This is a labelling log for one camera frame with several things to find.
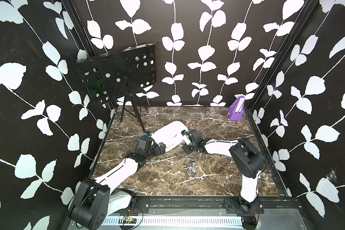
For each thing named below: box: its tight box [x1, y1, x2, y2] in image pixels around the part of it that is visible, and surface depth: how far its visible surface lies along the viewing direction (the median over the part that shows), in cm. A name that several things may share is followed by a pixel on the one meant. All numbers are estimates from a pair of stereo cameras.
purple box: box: [227, 95, 245, 121], surface depth 110 cm
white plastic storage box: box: [151, 120, 189, 152], surface depth 103 cm
